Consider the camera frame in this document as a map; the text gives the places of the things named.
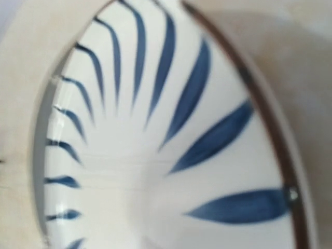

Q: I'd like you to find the white blue-striped plate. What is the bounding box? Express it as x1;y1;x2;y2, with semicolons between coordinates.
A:
0;0;320;249

